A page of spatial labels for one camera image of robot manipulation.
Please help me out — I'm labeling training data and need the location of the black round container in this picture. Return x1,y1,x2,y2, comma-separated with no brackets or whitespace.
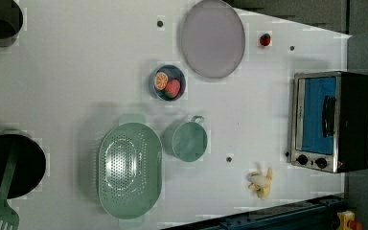
0,129,47,199

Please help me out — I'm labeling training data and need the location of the blue metal frame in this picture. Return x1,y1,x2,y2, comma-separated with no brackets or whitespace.
164,195,347,230

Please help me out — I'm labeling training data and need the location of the red strawberry toy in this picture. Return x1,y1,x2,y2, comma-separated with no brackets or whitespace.
260,34,271,47

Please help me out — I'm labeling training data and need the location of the green slotted spatula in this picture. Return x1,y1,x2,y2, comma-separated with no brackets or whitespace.
0,139,19,230

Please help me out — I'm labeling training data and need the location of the round grey plate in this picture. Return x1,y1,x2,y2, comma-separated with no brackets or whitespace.
181,0,245,79

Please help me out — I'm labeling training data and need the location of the red fruit toy in bowl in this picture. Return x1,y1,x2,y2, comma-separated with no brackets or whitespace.
164,80,181,99

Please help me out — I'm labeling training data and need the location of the small blue bowl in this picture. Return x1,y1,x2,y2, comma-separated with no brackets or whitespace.
149,65,186,102

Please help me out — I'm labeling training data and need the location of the green cup with handle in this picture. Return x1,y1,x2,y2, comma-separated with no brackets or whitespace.
162,115,208,162

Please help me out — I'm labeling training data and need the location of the orange slice toy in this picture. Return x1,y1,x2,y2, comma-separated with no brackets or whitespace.
154,72,169,90

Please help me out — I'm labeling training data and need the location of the green oval colander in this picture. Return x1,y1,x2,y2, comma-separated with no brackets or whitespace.
98,113,162,219

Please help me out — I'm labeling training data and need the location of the black cylinder post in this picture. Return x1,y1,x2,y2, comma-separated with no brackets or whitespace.
0,0,23,47

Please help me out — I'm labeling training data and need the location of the black toaster oven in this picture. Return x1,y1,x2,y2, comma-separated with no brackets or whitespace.
289,71,368,173

